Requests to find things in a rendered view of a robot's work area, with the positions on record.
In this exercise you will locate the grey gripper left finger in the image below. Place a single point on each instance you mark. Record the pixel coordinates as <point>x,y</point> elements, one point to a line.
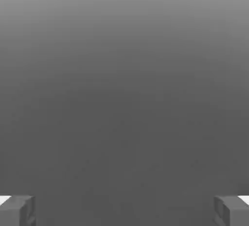
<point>17,212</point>

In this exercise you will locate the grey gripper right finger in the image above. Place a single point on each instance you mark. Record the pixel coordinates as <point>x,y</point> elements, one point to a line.
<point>231,212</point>

